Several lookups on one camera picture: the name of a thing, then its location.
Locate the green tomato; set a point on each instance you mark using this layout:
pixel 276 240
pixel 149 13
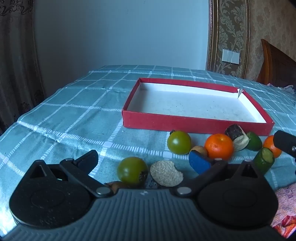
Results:
pixel 179 142
pixel 131 170

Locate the dark patterned curtain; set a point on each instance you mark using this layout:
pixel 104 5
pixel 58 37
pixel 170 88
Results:
pixel 16 69

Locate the gold framed wallpaper panel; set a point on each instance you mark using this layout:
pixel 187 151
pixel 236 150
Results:
pixel 231 25

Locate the small brown round fruit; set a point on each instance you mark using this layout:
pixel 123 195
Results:
pixel 200 150
pixel 115 184

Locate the white wall light switch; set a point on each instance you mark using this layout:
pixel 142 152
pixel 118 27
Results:
pixel 231 56

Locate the red shallow cardboard box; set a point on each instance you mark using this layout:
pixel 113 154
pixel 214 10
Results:
pixel 185 122

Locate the green cucumber piece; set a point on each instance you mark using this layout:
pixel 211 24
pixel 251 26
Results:
pixel 255 141
pixel 263 160

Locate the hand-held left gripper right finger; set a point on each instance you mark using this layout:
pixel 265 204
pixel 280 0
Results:
pixel 199 163

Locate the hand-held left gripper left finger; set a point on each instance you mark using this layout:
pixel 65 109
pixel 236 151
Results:
pixel 89 160

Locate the pink floral towel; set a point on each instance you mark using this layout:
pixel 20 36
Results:
pixel 285 208

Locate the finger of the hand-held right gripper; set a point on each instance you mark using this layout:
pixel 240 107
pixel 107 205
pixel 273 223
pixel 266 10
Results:
pixel 285 141

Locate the orange tangerine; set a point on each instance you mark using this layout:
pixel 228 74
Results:
pixel 219 146
pixel 270 144

